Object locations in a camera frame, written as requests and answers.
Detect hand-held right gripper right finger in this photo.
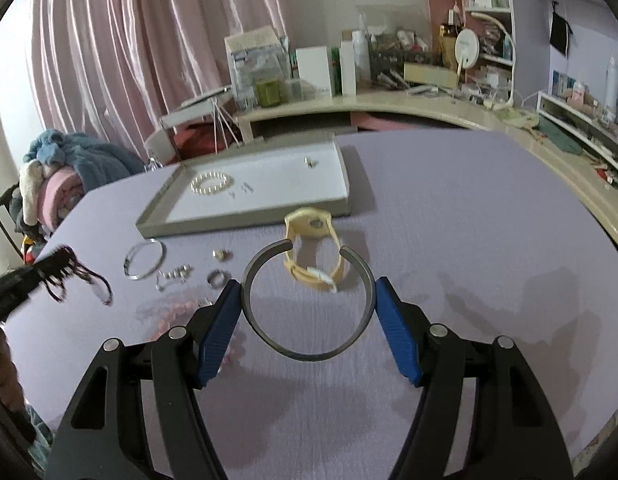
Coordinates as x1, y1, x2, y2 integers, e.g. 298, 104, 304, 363
373, 276, 574, 480

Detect clear acrylic organiser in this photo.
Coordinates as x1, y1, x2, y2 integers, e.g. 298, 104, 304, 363
356, 5, 436, 87

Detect pink curtain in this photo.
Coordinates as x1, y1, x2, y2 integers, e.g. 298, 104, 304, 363
23, 0, 315, 161

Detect dark green cloth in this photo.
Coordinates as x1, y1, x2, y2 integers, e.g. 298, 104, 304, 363
535, 120, 586, 157

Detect white flat board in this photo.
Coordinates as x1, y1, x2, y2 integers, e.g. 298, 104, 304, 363
159, 86, 236, 128

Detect beige curved desk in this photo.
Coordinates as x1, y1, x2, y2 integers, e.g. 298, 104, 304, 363
234, 86, 618, 252

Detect green glass jar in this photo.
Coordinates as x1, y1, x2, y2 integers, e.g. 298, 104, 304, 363
255, 80, 286, 109

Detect white spray bottle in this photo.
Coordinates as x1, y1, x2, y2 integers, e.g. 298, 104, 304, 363
604, 57, 618, 124

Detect dark red beaded bracelet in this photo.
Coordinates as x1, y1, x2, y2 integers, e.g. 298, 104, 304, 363
43, 254, 114, 307

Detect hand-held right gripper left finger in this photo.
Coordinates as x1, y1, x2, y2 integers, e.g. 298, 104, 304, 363
43, 279, 242, 480

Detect white gooseneck desk lamp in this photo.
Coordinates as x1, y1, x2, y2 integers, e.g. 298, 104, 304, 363
470, 10, 520, 111

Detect round white mirror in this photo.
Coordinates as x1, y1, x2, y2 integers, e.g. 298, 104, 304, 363
453, 27, 482, 77

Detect black pouch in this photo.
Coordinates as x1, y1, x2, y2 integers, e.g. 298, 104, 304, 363
548, 2, 575, 57

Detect flat beige box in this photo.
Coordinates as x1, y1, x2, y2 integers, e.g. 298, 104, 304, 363
403, 62, 461, 89

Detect white pearl bracelet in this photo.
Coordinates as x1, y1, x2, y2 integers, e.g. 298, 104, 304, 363
190, 172, 233, 196

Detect light green hand fan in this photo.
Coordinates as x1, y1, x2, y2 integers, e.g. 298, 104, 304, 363
498, 109, 540, 129

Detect person's left forearm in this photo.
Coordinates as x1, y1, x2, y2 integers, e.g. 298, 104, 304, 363
0, 324, 26, 428

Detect dark metal cuff bangle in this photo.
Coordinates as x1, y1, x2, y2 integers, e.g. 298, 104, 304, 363
240, 240, 377, 362

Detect grey jewelry tray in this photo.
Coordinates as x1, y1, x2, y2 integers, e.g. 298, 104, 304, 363
136, 140, 351, 239

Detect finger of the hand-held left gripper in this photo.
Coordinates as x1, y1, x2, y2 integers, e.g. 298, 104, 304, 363
26, 244, 75, 287

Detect thin silver bangle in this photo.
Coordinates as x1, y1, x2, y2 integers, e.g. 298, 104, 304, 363
124, 239, 168, 280

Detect pink bead bracelet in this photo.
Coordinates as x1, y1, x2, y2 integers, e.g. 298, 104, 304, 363
136, 297, 240, 366

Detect cardboard box with clear packaging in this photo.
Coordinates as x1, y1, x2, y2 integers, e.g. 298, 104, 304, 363
224, 25, 291, 111

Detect white desk organiser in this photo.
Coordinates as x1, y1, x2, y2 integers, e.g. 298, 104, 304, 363
536, 89, 618, 173

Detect yellow wrist watch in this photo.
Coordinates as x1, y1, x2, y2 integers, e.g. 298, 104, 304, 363
283, 208, 351, 294

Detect pile of blankets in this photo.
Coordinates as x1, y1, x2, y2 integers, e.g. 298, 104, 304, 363
9, 129, 146, 241

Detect silver chain earrings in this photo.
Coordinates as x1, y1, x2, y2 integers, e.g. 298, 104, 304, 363
156, 264, 193, 294

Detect black chair frame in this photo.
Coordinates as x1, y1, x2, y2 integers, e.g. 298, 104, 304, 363
0, 184, 32, 263

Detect metal wire stand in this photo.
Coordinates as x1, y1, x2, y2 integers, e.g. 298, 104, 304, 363
210, 100, 241, 154

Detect tall white box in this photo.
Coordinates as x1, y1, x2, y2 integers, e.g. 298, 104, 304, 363
339, 40, 359, 97

